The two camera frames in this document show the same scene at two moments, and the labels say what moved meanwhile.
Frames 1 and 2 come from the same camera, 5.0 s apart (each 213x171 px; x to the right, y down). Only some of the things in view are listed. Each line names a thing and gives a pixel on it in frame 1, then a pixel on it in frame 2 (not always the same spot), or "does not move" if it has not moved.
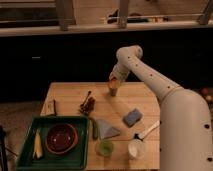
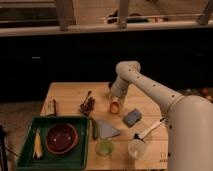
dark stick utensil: x=55 y=113 does not move
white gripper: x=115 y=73 to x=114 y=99
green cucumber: x=94 y=128 does not move
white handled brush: x=147 y=132 does not move
